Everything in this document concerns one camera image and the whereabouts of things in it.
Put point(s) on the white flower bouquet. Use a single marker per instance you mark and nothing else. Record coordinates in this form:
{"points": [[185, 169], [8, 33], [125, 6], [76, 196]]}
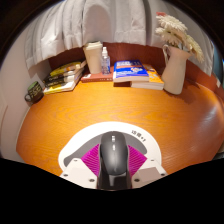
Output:
{"points": [[173, 26]]}

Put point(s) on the white curtain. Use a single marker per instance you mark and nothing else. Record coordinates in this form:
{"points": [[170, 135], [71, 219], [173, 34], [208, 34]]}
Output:
{"points": [[100, 20]]}

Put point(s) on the yellow and black book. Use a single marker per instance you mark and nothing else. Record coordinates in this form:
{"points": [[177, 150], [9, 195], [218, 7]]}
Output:
{"points": [[66, 68]]}

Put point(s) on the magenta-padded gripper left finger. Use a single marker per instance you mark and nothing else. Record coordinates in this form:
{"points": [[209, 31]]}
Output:
{"points": [[76, 171]]}

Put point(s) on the yellow and orange book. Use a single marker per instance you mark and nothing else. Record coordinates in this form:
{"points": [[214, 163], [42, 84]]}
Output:
{"points": [[155, 80]]}

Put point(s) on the dark cover book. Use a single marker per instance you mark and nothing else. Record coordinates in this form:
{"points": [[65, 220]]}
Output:
{"points": [[61, 79]]}

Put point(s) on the clear spray bottle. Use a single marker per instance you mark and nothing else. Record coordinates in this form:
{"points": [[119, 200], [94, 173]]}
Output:
{"points": [[105, 65]]}

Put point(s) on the dark green mug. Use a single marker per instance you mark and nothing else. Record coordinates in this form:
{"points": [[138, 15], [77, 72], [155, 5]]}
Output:
{"points": [[35, 91]]}

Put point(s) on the black computer mouse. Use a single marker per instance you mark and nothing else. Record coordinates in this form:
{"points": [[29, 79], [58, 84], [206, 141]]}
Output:
{"points": [[114, 153]]}

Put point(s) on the red-brown flat book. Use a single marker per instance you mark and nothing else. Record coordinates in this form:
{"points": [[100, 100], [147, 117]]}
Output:
{"points": [[96, 77]]}

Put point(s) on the white and grey mouse pad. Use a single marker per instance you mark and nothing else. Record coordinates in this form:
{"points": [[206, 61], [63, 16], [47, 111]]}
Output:
{"points": [[86, 133]]}

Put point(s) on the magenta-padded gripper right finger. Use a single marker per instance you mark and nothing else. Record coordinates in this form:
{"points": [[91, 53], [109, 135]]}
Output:
{"points": [[148, 171]]}

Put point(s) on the white ceramic vase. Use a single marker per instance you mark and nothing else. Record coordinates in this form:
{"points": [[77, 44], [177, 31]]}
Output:
{"points": [[175, 73]]}

